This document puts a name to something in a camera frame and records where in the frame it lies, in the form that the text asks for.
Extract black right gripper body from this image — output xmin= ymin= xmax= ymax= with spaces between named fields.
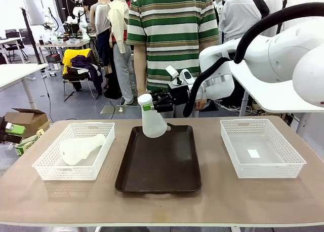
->
xmin=169 ymin=86 xmax=190 ymax=106

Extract translucent white conical flask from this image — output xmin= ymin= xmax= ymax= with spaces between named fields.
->
xmin=137 ymin=94 xmax=168 ymax=139
xmin=60 ymin=133 xmax=107 ymax=166

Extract person's right forearm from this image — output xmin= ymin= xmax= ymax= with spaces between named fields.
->
xmin=133 ymin=43 xmax=148 ymax=96

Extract person's left hand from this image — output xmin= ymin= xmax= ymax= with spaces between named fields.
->
xmin=195 ymin=100 xmax=211 ymax=110

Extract green white carton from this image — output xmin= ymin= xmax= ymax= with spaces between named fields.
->
xmin=15 ymin=129 xmax=46 ymax=157

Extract brown cardboard box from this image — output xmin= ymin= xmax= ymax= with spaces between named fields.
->
xmin=5 ymin=107 xmax=50 ymax=139

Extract grey floor plate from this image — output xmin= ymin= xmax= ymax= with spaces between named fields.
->
xmin=100 ymin=104 xmax=140 ymax=115

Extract white side table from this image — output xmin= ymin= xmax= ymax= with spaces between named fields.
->
xmin=229 ymin=62 xmax=324 ymax=118
xmin=0 ymin=63 xmax=49 ymax=110

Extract dark brown plastic tray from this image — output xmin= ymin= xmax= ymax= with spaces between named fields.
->
xmin=114 ymin=123 xmax=203 ymax=194

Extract green striped t-shirt torso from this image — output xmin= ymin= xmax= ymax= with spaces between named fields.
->
xmin=126 ymin=0 xmax=220 ymax=92

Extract white perforated plastic basket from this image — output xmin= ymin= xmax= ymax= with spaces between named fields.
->
xmin=32 ymin=122 xmax=116 ymax=181
xmin=219 ymin=119 xmax=307 ymax=179

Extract black metal chair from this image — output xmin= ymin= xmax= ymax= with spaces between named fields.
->
xmin=62 ymin=72 xmax=102 ymax=101

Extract dark clothes pile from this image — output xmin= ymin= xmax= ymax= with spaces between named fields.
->
xmin=70 ymin=55 xmax=104 ymax=95

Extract white background desk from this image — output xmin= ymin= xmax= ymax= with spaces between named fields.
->
xmin=0 ymin=36 xmax=26 ymax=64

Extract yellow garment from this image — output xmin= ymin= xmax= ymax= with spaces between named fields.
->
xmin=62 ymin=48 xmax=92 ymax=75

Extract mannequin with cream shirt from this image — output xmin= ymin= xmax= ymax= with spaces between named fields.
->
xmin=106 ymin=0 xmax=137 ymax=106

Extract black tripod stand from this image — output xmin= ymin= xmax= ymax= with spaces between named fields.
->
xmin=277 ymin=0 xmax=290 ymax=35
xmin=20 ymin=8 xmax=43 ymax=65

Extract black office chair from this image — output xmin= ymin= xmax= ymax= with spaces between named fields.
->
xmin=5 ymin=29 xmax=29 ymax=63

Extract mannequin with white shirt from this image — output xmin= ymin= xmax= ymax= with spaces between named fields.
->
xmin=218 ymin=0 xmax=262 ymax=44

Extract white paper label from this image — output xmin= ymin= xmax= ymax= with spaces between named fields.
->
xmin=247 ymin=148 xmax=261 ymax=159

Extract mannequin with white tank top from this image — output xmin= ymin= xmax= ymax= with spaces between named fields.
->
xmin=89 ymin=0 xmax=113 ymax=91

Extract cluttered background work table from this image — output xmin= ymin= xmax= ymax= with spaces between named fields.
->
xmin=36 ymin=38 xmax=91 ymax=50

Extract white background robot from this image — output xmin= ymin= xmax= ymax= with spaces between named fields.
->
xmin=66 ymin=0 xmax=91 ymax=40

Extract silver reflector panel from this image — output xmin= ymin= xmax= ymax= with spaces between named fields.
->
xmin=23 ymin=0 xmax=46 ymax=26

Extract black hanging jacket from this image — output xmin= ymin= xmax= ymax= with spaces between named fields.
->
xmin=250 ymin=0 xmax=271 ymax=19

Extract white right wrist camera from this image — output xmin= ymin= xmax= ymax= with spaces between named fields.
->
xmin=165 ymin=65 xmax=196 ymax=89

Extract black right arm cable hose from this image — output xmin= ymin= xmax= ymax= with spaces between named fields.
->
xmin=182 ymin=2 xmax=324 ymax=118

